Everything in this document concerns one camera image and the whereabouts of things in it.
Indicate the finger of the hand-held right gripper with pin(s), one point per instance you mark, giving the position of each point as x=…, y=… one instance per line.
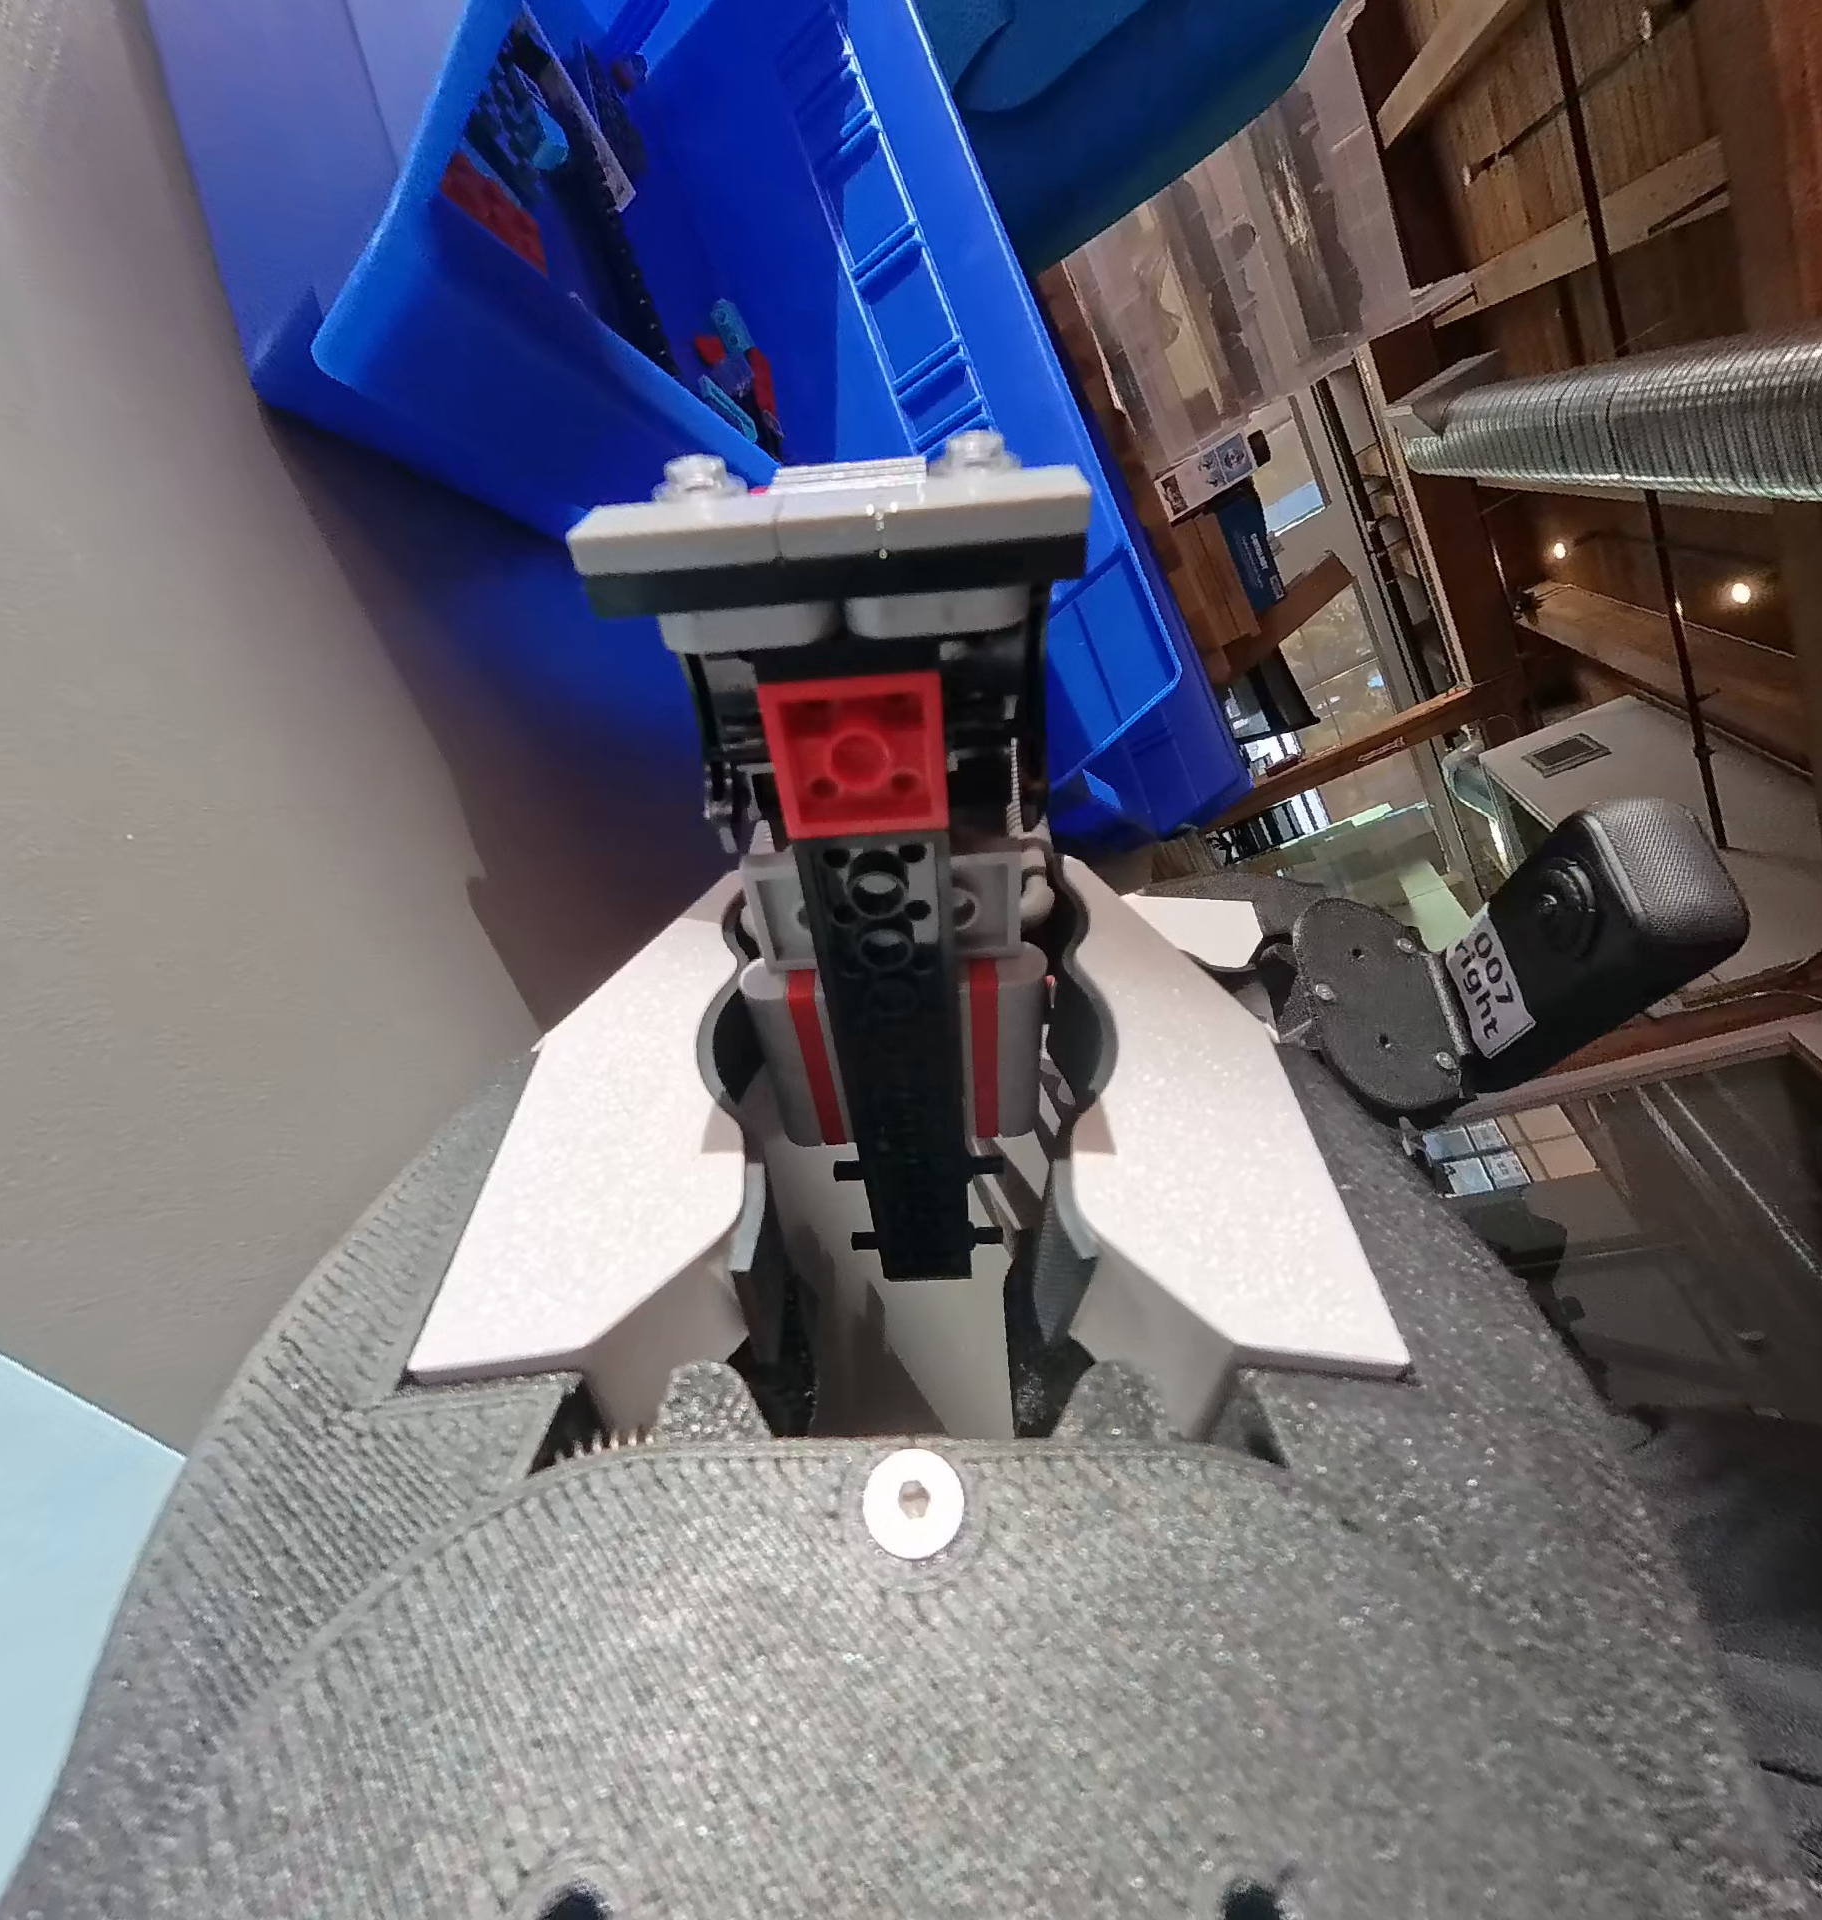
x=1227, y=952

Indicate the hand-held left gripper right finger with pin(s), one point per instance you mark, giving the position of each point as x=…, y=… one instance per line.
x=1227, y=1200

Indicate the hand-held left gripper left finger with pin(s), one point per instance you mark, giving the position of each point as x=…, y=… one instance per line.
x=582, y=1200

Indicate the toy brick vehicle model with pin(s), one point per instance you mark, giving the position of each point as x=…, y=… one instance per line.
x=852, y=757

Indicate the grey desk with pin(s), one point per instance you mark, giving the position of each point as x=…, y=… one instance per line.
x=176, y=676

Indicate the blue printed carton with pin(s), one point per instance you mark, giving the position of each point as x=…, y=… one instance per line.
x=1249, y=547

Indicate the light blue instruction booklet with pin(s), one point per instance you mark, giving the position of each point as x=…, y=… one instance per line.
x=41, y=1576

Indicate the clear plastic storage boxes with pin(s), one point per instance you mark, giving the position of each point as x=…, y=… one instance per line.
x=1242, y=225

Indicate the teal plastic bin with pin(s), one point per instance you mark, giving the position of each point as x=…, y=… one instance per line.
x=1121, y=106

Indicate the blue plastic bin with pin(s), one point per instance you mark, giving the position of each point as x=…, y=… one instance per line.
x=791, y=181

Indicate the pile of loose toy bricks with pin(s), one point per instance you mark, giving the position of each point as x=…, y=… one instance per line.
x=492, y=210

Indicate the silver air duct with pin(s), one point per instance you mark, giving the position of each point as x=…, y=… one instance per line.
x=1677, y=405

